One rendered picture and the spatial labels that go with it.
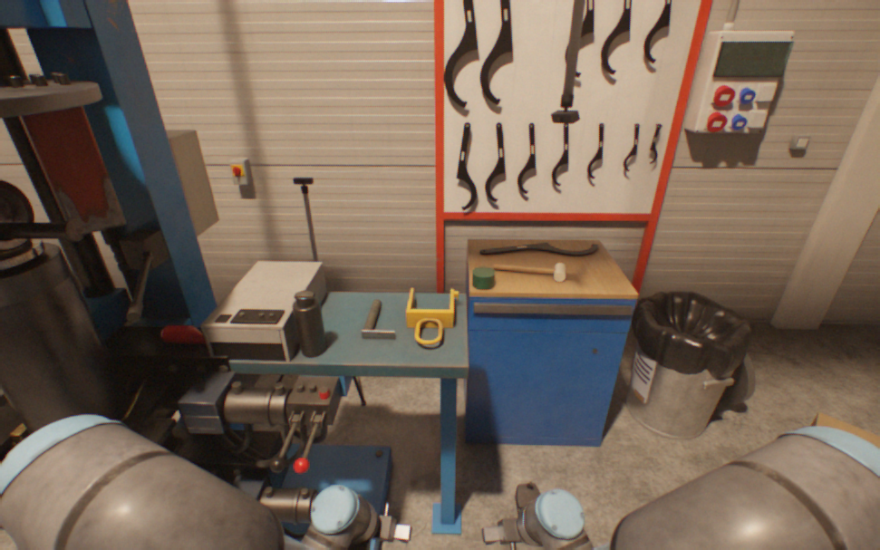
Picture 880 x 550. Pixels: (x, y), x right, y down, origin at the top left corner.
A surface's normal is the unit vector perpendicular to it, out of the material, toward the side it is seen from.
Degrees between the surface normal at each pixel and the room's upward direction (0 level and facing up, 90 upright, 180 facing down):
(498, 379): 90
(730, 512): 28
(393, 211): 90
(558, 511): 19
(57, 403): 90
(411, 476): 0
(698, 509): 38
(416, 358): 0
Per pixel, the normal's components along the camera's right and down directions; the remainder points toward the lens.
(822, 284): -0.04, 0.47
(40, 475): -0.17, -0.64
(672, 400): -0.46, 0.47
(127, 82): 1.00, 0.01
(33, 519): -0.36, -0.15
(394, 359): 0.00, -0.88
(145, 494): 0.35, -0.73
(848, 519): 0.22, -0.47
